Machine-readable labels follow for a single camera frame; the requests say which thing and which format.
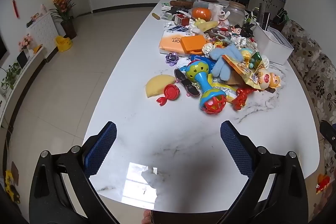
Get red round plastic toy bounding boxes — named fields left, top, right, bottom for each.
left=156, top=84, right=181, bottom=107

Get yellow duck toy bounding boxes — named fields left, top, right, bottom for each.
left=195, top=18, right=219, bottom=33

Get yellow potty chair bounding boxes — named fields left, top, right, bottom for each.
left=55, top=35, right=73, bottom=52

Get pink flowers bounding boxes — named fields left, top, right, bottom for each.
left=18, top=34, right=33, bottom=51

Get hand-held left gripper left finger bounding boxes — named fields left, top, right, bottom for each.
left=28, top=121, right=124, bottom=224

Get white radiator cover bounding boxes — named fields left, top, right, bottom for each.
left=26, top=11, right=59, bottom=62

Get brown bread roll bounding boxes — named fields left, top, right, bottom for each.
left=169, top=0, right=194, bottom=7

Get green trailing plant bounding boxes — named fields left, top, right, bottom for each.
left=0, top=63, right=21, bottom=94

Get white cabinet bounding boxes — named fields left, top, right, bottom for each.
left=248, top=0, right=285, bottom=13

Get dark green bag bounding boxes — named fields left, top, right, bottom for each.
left=273, top=7, right=289, bottom=28

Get red cube box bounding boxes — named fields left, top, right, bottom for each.
left=175, top=13, right=190, bottom=26

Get orange ball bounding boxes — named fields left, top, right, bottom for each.
left=191, top=7, right=212, bottom=22

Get yellow toy vehicle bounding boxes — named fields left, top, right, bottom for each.
left=5, top=169, right=21, bottom=204

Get television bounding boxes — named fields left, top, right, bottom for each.
left=0, top=35, right=7, bottom=62

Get toy skateboard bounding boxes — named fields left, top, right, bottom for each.
left=174, top=68, right=200, bottom=97

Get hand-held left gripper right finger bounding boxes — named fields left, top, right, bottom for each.
left=220, top=120, right=309, bottom=224

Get glass jar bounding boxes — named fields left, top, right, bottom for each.
left=225, top=1, right=247, bottom=28

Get floral sofa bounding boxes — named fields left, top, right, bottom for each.
left=280, top=19, right=336, bottom=177

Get orange toy suitcase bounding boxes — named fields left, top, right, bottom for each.
left=181, top=34, right=206, bottom=55

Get white rabbit toy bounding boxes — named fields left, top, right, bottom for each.
left=219, top=11, right=231, bottom=24

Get potted yellow flowers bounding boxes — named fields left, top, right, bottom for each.
left=49, top=0, right=78, bottom=39

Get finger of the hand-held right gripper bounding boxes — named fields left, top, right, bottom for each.
left=320, top=120, right=336, bottom=153

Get orange tissue pack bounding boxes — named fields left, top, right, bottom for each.
left=159, top=29, right=196, bottom=54

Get orange cartoon snack bag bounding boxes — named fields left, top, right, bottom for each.
left=222, top=54, right=264, bottom=89

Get yellow half-round sponge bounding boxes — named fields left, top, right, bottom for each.
left=145, top=75, right=176, bottom=98

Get purple plastic toy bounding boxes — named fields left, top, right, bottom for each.
left=165, top=52, right=180, bottom=66

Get blue packet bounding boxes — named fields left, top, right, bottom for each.
left=189, top=54, right=210, bottom=63

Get orange monkey egg toy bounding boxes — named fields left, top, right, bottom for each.
left=253, top=67, right=281, bottom=90

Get red plastic lobster toy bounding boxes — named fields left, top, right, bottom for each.
left=231, top=87, right=254, bottom=111

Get colourful baby rattle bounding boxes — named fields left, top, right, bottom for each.
left=185, top=60, right=227, bottom=115

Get white storage box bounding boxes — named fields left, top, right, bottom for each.
left=252, top=23, right=294, bottom=65

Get white cup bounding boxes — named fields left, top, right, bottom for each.
left=209, top=4, right=227, bottom=21

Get yellow snack packet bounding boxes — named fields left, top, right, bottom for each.
left=207, top=77, right=239, bottom=104

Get white television stand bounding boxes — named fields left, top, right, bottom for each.
left=0, top=46, right=45, bottom=109

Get black tablet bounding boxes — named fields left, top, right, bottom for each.
left=259, top=3, right=271, bottom=31

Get red yellow toy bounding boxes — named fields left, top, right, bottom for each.
left=316, top=174, right=331, bottom=194

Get light blue knitted glove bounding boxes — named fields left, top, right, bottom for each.
left=209, top=45, right=242, bottom=81

